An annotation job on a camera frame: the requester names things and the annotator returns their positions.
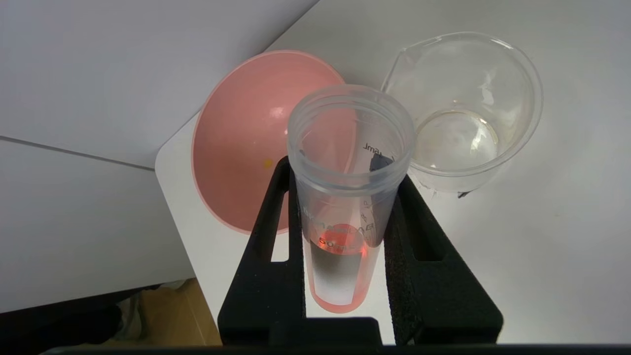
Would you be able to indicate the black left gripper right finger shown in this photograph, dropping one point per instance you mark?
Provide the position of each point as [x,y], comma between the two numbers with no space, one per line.
[434,291]

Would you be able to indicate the pink plastic bowl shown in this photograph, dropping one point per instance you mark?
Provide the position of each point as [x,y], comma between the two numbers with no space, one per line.
[241,143]

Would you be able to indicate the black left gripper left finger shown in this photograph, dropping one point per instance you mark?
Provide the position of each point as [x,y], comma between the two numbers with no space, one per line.
[266,291]

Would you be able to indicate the test tube with red pigment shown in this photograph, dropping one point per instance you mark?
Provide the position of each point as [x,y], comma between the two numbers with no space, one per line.
[345,162]

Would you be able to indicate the clear glass beaker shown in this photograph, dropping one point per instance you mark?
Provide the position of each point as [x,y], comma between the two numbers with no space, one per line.
[463,133]

